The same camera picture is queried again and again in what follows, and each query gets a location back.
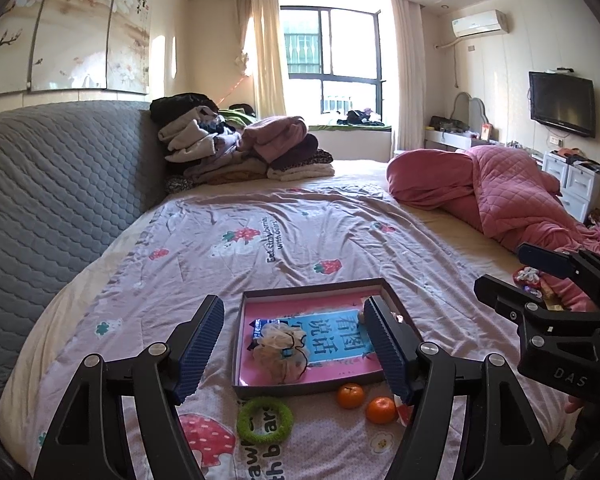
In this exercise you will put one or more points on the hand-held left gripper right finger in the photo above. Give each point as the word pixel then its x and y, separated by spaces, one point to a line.
pixel 385 350

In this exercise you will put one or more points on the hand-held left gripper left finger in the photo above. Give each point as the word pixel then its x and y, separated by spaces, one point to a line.
pixel 200 350

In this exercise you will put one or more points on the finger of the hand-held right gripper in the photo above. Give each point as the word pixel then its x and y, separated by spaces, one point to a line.
pixel 545 260
pixel 500 295

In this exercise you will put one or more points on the orange tangerine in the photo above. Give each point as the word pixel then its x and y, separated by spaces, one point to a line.
pixel 351 396
pixel 381 410

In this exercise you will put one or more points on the blue snack packet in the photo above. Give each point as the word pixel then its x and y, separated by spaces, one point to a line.
pixel 260 327

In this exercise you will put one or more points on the clear packet of red snacks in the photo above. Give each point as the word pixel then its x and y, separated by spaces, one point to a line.
pixel 405 412

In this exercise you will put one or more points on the shallow dark cardboard box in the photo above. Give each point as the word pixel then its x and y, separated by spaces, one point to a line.
pixel 290 391

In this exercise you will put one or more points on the person's right hand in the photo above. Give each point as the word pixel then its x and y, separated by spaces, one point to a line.
pixel 575 404

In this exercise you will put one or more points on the small colourful toy figures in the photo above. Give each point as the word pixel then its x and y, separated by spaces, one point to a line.
pixel 527 280

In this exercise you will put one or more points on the white drawer cabinet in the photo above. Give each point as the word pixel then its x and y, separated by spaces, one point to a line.
pixel 575 185

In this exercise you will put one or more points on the pink quilted blanket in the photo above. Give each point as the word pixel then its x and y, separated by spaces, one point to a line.
pixel 480 185

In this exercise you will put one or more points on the black flat television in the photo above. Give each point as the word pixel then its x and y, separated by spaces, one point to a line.
pixel 562 102

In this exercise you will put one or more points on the arched white mirror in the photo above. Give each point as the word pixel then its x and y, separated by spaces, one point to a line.
pixel 469 110

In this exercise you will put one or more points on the pile of folded clothes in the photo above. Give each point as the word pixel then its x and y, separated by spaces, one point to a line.
pixel 240 150

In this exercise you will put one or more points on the grey quilted headboard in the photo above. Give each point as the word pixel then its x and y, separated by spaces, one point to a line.
pixel 55 185

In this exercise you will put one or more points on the cream curtain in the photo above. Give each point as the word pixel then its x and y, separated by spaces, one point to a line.
pixel 265 60
pixel 407 85

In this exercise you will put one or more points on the dark clothes on windowsill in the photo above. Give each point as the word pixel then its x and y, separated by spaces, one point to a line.
pixel 360 117

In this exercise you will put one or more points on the green window seat cushion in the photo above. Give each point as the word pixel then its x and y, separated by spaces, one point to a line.
pixel 330 128

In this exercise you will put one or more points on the white air conditioner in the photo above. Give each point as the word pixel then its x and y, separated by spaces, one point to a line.
pixel 480 22

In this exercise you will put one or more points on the dark framed window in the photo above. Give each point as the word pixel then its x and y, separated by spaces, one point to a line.
pixel 325 60

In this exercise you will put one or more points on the floral wall painting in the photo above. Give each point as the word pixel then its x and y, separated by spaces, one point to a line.
pixel 70 35

